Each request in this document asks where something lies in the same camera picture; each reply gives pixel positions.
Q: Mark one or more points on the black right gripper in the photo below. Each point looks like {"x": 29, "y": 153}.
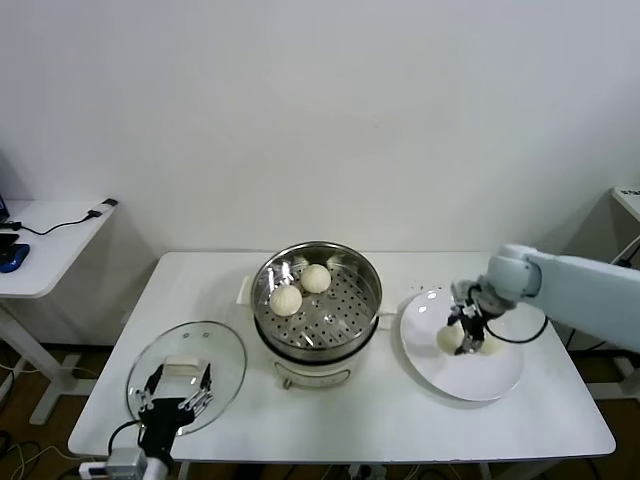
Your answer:
{"x": 474, "y": 325}

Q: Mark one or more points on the round glass pot lid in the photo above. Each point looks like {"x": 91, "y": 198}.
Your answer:
{"x": 225, "y": 350}

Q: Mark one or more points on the white round plate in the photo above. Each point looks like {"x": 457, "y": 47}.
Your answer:
{"x": 470, "y": 380}

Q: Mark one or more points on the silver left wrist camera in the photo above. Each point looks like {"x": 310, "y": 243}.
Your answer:
{"x": 122, "y": 462}

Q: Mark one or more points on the white electric cooker pot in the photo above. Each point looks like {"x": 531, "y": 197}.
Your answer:
{"x": 320, "y": 372}

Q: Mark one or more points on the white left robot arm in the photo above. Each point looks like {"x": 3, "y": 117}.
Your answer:
{"x": 157, "y": 470}

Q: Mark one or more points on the white steamed baozi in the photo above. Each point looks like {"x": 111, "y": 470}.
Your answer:
{"x": 315, "y": 278}
{"x": 286, "y": 300}
{"x": 447, "y": 340}
{"x": 494, "y": 346}

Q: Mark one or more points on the small black desk device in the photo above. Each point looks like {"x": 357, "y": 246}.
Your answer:
{"x": 7, "y": 241}

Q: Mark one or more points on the white side desk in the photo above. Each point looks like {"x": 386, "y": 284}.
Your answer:
{"x": 55, "y": 250}

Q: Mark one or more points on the dark laptop screen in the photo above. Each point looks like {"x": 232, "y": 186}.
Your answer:
{"x": 4, "y": 190}

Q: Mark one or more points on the perforated steel steamer basket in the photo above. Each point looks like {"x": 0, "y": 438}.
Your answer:
{"x": 340, "y": 310}

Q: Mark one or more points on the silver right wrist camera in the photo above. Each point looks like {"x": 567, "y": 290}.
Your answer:
{"x": 462, "y": 291}

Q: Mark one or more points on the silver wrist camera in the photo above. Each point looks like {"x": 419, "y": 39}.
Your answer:
{"x": 122, "y": 462}
{"x": 462, "y": 291}

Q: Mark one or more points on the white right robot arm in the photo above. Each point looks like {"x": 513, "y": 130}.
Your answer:
{"x": 575, "y": 285}

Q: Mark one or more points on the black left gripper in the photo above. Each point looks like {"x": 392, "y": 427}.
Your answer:
{"x": 160, "y": 422}

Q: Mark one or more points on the blue desk gadget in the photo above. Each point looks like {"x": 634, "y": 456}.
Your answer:
{"x": 14, "y": 256}

